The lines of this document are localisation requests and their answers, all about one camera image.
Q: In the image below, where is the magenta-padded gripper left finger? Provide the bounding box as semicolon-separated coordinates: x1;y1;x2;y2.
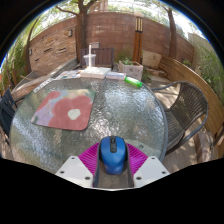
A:
55;142;103;189

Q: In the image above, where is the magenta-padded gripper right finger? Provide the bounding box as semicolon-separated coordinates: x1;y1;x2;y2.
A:
124;142;171;189

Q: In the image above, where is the blue computer mouse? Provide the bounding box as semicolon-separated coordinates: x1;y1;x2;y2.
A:
99;135;128;175

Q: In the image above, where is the floral print mouse pad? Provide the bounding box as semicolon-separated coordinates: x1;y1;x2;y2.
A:
30;88;97;131

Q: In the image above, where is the brown wicker patio chair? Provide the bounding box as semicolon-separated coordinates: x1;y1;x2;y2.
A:
148;80;209;156

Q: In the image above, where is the green plastic bottle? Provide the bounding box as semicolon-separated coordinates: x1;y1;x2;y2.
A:
124;76;144;88

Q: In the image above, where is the white licence plate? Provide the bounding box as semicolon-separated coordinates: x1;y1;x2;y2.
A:
32;78;54;94

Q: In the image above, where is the colourful picture magazine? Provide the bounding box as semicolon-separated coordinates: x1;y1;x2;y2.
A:
54;69;83;81

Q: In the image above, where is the curved wooden bench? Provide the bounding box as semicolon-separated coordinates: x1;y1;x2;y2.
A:
159;55;224;141

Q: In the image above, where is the raised stone garden bed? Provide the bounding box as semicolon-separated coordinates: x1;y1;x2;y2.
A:
11;58;79;101

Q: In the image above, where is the small thin pale book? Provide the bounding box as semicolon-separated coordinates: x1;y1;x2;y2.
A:
105;71;128;81

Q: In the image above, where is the white square planter with plant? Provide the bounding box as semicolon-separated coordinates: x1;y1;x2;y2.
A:
118;59;144;81

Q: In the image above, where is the clear plastic cup with straw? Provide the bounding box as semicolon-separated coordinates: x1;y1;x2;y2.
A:
83;44;97;69

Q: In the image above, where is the square stone slab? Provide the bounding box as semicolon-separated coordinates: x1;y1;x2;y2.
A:
142;49;163;70

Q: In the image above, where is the dark slatted wooden chair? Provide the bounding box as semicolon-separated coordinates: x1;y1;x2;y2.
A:
79;47;115;69

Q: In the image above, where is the large tree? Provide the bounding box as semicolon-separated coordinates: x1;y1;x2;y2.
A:
54;0;101;64

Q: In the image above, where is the slim tree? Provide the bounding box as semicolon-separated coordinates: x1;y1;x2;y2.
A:
166;6;179;60

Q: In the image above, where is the wooden garden lamp post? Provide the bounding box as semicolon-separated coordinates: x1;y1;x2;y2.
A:
132;12;145;64

